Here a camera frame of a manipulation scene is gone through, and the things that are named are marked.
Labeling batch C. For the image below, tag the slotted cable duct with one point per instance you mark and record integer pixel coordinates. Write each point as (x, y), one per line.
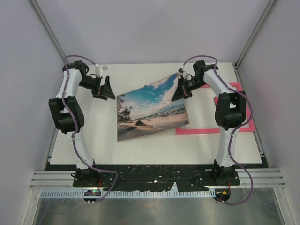
(88, 194)

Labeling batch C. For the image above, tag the left aluminium frame post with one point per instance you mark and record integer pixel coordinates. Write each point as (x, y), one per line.
(48, 29)

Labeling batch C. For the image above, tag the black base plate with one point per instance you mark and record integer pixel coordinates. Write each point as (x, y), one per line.
(153, 178)

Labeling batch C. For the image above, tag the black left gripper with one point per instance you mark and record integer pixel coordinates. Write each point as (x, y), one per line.
(106, 90)

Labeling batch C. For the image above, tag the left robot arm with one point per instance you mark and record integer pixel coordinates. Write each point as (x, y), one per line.
(68, 116)

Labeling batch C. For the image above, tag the beach photo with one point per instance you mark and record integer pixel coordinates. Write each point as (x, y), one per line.
(150, 109)

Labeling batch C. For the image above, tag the right aluminium frame post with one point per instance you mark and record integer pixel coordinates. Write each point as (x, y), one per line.
(271, 4)

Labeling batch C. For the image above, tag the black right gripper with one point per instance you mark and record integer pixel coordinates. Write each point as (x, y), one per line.
(182, 91)

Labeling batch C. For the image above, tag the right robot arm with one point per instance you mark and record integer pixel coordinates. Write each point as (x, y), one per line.
(230, 113)

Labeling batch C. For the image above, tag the aluminium frame post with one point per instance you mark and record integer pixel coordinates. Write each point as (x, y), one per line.
(48, 29)
(271, 4)

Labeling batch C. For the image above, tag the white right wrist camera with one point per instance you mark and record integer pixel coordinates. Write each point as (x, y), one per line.
(182, 71)

